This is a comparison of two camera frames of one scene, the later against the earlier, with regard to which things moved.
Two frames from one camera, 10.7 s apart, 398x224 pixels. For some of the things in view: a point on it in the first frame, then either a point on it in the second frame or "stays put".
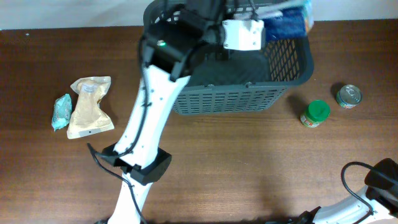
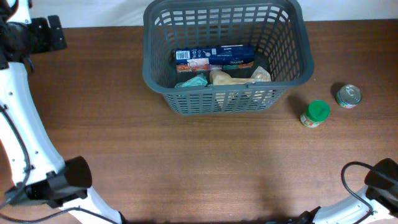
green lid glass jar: x=317 y=111 stays put
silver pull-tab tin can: x=349 y=96 stays put
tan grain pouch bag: x=87 y=117 → x=218 y=77
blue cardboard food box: x=295 y=22 → x=209 y=58
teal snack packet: x=62 y=112 → x=199 y=80
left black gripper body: x=215 y=37 → x=41 y=35
